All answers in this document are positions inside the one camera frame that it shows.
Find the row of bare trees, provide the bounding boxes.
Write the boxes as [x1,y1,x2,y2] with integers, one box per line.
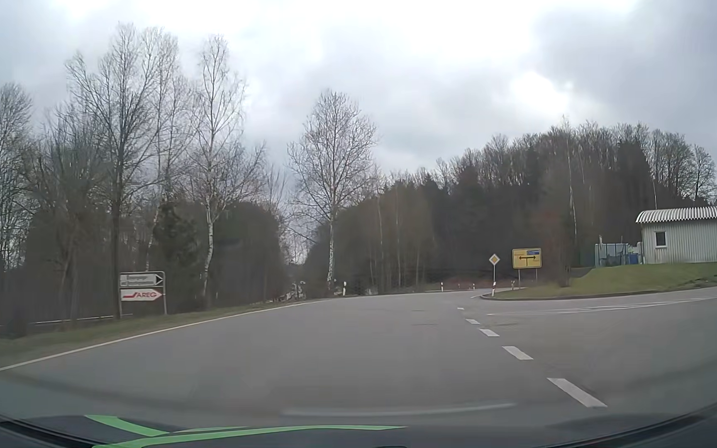
[0,24,291,324]

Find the bare birch tree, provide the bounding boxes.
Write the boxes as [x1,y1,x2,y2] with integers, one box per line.
[286,89,379,293]

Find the grass verge with guard rail side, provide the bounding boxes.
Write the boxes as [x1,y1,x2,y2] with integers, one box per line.
[0,300,322,378]

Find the grey asphalt road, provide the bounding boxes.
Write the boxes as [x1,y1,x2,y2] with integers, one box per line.
[0,279,717,430]

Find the grass bank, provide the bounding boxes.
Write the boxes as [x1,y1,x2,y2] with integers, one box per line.
[494,260,717,300]

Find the car's own bonnet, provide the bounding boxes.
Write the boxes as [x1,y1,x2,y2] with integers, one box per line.
[0,386,717,448]

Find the yellow direction sign board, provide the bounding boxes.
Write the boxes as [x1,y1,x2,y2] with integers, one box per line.
[512,248,543,287]

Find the white arrow direction signs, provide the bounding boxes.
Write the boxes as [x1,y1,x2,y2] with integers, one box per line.
[119,270,168,316]

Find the white corrugated building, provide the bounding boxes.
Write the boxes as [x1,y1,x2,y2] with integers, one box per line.
[635,204,717,265]

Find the guard rail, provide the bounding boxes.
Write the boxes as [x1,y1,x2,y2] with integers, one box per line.
[0,313,135,331]

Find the wood of bare trees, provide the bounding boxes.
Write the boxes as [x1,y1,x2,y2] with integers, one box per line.
[301,118,717,295]

